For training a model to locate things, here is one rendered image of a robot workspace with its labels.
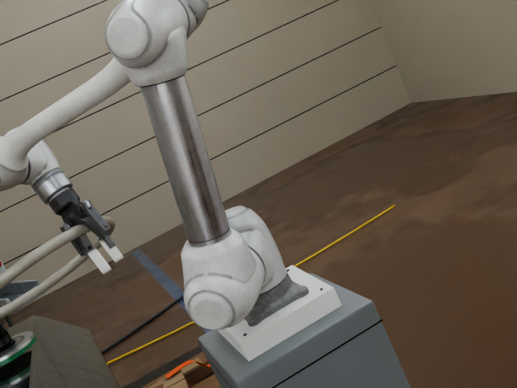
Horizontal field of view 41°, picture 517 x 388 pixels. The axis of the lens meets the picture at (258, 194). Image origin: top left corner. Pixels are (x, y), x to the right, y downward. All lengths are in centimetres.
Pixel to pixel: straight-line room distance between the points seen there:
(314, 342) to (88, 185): 595
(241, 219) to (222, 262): 22
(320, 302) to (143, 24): 82
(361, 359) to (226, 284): 44
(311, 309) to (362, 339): 15
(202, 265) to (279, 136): 646
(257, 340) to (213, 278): 27
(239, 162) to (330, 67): 157
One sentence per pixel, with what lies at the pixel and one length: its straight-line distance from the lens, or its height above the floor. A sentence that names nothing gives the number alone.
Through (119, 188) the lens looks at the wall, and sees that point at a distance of 753.
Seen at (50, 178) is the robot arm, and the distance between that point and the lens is 185.
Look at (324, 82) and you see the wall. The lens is 820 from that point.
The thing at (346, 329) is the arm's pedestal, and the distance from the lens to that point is 174.
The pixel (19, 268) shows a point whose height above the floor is 124.
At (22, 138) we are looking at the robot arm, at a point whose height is 152.
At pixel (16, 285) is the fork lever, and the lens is 240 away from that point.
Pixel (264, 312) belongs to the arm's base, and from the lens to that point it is 177.
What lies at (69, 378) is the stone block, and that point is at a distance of 250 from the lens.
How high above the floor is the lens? 150
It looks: 12 degrees down
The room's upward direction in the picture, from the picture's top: 25 degrees counter-clockwise
